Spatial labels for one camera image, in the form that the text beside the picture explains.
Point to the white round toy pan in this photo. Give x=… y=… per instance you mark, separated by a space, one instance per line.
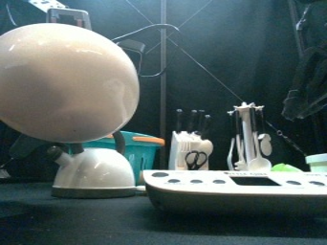
x=64 y=83

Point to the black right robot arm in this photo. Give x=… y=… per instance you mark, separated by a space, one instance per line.
x=312 y=48

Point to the white perforated bar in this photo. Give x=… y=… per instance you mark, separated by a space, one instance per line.
x=46 y=4

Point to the white toy spatula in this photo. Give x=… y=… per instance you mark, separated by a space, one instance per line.
x=264 y=144

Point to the white utensil stand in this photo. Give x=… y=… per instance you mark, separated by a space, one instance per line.
x=247 y=134

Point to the mint green cup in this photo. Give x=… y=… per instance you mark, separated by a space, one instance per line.
x=316 y=162

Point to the green toy vegetable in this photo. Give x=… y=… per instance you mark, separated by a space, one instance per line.
x=284 y=167

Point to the white toy ladle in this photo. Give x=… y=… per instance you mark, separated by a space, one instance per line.
x=259 y=164

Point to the white toy slotted turner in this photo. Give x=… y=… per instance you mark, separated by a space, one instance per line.
x=231 y=156

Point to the white toy spoon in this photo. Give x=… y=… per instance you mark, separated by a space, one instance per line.
x=207 y=146

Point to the white toy fork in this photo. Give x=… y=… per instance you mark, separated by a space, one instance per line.
x=184 y=146

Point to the white knife block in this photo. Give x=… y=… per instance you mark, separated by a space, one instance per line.
x=175 y=156

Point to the teal basket orange rim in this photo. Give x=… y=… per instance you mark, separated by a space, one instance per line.
x=141 y=153

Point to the white toy kettle grey base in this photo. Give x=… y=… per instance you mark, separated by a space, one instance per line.
x=94 y=172

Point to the small white object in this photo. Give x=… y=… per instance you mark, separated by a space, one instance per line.
x=4 y=173

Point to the black camera box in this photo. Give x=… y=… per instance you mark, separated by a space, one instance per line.
x=131 y=46

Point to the grey vertical frame pole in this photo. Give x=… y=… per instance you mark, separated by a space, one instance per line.
x=163 y=95

